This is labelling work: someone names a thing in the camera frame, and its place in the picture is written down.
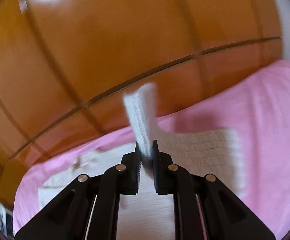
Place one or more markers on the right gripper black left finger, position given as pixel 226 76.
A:
pixel 88 207

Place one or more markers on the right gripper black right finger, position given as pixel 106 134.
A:
pixel 204 208

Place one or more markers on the white knitted sweater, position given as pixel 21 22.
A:
pixel 150 213

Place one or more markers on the pink bedspread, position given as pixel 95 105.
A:
pixel 256 109

